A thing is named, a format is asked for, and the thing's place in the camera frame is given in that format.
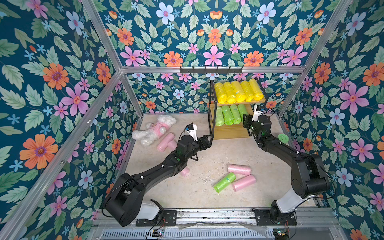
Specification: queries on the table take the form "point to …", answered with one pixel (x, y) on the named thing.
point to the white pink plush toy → (154, 130)
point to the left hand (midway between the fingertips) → (211, 136)
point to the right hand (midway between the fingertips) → (247, 113)
